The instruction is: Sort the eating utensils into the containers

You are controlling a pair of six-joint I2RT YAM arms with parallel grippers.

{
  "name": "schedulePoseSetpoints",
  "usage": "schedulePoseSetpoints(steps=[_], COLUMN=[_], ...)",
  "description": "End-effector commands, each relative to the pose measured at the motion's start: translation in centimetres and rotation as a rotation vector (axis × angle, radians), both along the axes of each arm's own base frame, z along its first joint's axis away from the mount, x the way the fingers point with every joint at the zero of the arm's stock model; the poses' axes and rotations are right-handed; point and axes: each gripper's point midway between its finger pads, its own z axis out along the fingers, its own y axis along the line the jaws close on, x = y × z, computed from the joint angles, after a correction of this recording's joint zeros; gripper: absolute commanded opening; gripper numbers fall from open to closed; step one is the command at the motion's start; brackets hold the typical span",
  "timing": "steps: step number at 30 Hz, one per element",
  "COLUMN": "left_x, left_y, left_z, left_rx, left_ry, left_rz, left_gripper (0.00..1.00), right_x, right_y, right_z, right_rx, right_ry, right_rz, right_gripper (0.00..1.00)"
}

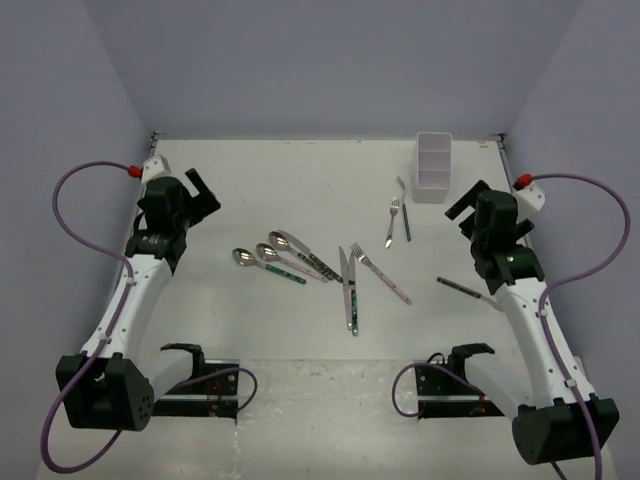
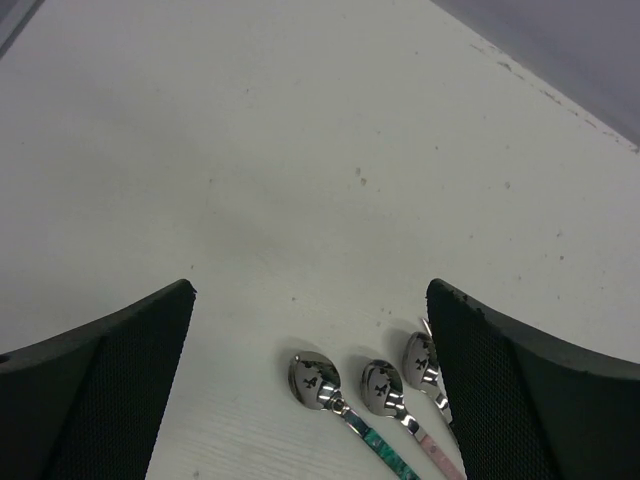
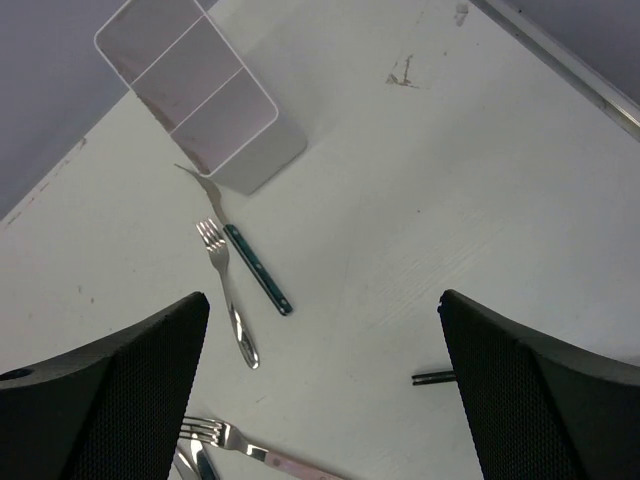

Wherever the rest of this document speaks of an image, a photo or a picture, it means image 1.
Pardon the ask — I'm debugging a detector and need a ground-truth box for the dark handled utensil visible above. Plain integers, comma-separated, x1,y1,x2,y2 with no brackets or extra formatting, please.
436,277,501,311

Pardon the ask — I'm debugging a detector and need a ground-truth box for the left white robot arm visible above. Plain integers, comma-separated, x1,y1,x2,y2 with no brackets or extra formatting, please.
56,169,221,431

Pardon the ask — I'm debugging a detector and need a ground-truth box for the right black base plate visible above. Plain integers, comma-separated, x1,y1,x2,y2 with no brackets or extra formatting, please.
415,366,503,419

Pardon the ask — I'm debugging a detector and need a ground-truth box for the pink handled knife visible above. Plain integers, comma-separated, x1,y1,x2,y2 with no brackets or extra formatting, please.
338,246,353,331

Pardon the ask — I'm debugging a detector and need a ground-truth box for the pink handled fork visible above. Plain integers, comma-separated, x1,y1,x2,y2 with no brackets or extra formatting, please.
351,243,412,305

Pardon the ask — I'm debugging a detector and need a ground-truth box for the teal handled spoon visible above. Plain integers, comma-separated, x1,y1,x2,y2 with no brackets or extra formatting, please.
232,248,307,285

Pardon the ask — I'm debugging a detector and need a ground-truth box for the white three-compartment utensil holder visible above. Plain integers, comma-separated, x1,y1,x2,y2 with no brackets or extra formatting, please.
410,132,452,204

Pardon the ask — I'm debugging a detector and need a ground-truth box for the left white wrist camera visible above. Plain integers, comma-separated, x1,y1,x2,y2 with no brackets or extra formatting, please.
141,154,171,185

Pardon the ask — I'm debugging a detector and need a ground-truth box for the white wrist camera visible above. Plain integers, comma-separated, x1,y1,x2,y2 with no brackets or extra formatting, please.
141,154,171,185
513,181,546,221

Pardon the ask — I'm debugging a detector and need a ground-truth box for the all-silver fork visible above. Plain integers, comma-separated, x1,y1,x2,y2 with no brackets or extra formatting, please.
384,197,400,249

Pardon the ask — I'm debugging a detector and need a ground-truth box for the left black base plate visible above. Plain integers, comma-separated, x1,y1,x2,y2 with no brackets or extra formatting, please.
136,360,239,419

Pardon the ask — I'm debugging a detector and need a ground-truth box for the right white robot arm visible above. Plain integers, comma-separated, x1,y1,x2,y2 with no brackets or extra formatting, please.
445,181,619,465

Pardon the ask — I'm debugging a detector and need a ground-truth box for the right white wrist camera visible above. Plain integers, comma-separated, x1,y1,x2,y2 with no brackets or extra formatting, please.
513,181,546,221

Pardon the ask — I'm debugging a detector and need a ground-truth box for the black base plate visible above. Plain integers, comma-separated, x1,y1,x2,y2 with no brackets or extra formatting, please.
415,366,503,419
136,360,239,419

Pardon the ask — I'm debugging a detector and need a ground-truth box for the teal handled knife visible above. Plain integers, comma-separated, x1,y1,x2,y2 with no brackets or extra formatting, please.
348,252,359,337

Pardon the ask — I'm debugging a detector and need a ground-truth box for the dark floral handled knife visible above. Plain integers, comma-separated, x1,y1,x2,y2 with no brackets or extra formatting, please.
280,230,343,283

